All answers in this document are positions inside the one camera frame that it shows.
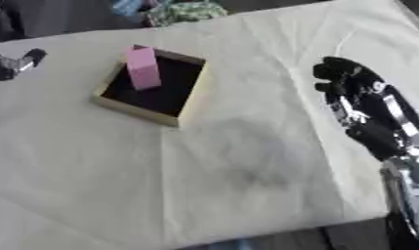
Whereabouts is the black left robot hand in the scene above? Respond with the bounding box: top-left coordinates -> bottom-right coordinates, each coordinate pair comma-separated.
0,48 -> 51,82

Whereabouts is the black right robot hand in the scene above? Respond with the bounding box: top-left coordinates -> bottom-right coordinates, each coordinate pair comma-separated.
312,56 -> 419,162

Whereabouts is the tan cardboard box black inside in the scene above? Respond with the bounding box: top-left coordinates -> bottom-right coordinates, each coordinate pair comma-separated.
91,44 -> 213,128

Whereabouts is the pink rectangular block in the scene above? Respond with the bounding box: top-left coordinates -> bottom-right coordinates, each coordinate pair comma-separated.
123,45 -> 163,91

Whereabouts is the green patterned bag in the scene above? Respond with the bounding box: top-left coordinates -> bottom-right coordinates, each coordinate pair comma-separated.
142,0 -> 230,28

